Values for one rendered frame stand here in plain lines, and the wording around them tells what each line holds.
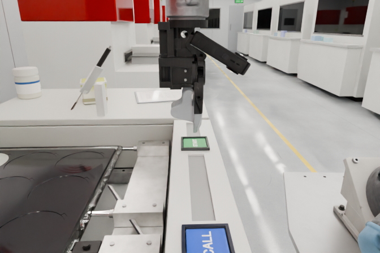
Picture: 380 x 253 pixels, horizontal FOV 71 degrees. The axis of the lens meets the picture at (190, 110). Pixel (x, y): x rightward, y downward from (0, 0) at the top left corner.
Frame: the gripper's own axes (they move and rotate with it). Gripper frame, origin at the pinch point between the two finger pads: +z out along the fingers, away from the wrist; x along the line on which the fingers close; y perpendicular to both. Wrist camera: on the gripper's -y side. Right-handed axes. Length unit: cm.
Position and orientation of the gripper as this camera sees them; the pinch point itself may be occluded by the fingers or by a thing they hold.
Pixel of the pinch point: (198, 126)
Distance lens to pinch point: 52.7
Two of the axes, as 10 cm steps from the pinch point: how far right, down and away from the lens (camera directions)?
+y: -10.0, 0.1, -0.3
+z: 0.0, 9.5, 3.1
